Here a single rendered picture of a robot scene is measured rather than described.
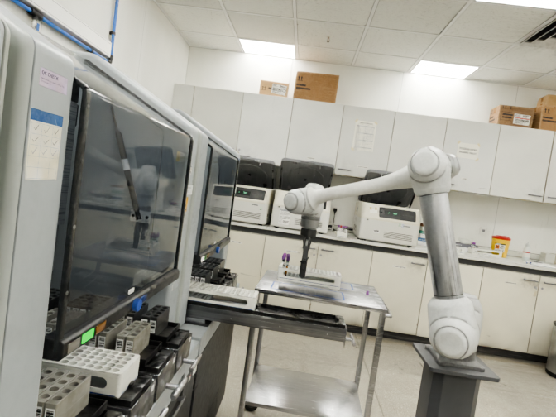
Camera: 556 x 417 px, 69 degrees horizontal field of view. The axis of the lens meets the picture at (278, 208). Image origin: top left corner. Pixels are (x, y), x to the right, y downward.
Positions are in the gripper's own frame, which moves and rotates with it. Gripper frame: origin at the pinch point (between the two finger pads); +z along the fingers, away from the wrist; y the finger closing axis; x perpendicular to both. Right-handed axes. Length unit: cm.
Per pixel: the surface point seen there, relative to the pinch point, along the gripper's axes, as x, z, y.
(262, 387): 12, 63, 6
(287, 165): 33, -61, 213
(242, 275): 59, 52, 190
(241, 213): 68, -7, 191
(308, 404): -12, 63, -1
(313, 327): -7.2, 11.9, -43.4
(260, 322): 12.5, 13.3, -44.1
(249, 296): 18.1, 4.9, -42.2
